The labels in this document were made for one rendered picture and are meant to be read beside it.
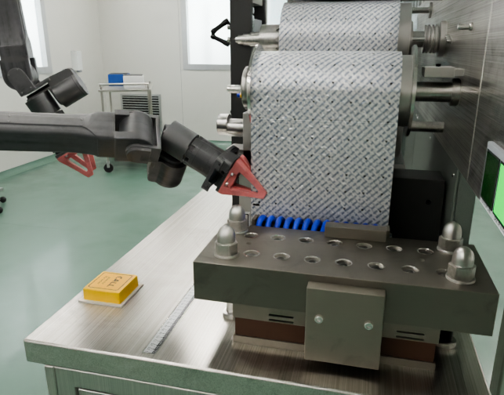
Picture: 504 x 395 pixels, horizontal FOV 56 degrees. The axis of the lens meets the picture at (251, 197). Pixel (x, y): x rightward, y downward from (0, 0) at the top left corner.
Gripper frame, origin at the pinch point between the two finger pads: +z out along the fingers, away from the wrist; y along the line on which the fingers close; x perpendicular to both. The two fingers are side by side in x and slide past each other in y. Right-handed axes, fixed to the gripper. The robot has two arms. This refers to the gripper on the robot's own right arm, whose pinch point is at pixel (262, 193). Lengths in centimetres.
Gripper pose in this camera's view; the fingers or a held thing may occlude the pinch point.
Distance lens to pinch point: 83.3
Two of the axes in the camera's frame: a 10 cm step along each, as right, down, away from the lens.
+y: -2.3, 3.1, -9.2
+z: 8.5, 5.3, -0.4
